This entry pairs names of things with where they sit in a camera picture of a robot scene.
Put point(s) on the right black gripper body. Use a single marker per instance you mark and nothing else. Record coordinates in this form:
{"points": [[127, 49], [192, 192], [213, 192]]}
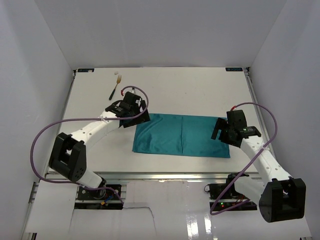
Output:
{"points": [[219, 129]]}

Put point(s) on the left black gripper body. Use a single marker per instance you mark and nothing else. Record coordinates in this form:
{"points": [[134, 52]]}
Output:
{"points": [[139, 116]]}

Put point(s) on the teal cloth napkin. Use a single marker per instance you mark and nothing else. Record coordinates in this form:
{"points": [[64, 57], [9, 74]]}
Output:
{"points": [[179, 135]]}

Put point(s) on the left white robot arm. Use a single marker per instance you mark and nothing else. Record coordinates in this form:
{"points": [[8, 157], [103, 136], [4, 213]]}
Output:
{"points": [[69, 153]]}

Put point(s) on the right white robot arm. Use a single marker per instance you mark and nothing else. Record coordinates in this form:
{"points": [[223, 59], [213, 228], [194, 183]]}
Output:
{"points": [[280, 197]]}

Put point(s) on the right blue table label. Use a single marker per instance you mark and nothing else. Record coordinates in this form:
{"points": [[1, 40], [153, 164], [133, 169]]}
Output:
{"points": [[234, 69]]}

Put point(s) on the blue table label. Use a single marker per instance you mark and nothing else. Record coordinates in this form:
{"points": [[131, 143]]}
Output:
{"points": [[234, 69], [85, 70]]}

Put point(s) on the left blue table label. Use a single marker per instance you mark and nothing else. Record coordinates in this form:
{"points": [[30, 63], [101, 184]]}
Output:
{"points": [[85, 70]]}

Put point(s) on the white cardboard front cover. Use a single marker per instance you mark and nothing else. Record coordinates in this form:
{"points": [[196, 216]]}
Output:
{"points": [[172, 210]]}

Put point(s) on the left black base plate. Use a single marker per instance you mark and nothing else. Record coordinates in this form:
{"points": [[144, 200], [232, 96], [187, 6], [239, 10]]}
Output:
{"points": [[86, 194]]}

